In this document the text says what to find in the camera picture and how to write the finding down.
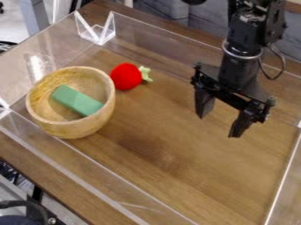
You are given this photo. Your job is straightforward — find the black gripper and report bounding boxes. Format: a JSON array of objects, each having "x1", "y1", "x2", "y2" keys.
[{"x1": 190, "y1": 40, "x2": 275, "y2": 138}]

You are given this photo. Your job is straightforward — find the red plush fruit green stem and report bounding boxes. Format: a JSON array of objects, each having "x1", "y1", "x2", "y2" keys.
[{"x1": 110, "y1": 62, "x2": 152, "y2": 91}]

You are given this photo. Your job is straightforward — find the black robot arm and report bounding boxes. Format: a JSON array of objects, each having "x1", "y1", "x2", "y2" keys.
[{"x1": 190, "y1": 0, "x2": 286, "y2": 137}]

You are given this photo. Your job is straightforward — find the black cable on floor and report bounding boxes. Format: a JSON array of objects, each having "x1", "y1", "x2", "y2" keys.
[{"x1": 0, "y1": 200, "x2": 49, "y2": 225}]

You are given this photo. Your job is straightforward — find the clear acrylic tray enclosure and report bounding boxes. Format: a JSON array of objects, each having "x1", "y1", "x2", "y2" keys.
[{"x1": 0, "y1": 11, "x2": 301, "y2": 225}]

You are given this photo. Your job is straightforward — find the light wooden bowl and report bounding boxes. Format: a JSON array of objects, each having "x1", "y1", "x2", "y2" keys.
[{"x1": 25, "y1": 66, "x2": 115, "y2": 139}]

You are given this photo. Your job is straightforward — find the green rectangular block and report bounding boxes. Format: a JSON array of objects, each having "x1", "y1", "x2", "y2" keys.
[{"x1": 51, "y1": 84, "x2": 103, "y2": 117}]

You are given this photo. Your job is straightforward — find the black table leg bracket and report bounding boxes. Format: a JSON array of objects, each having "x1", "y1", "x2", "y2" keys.
[{"x1": 25, "y1": 186, "x2": 65, "y2": 225}]

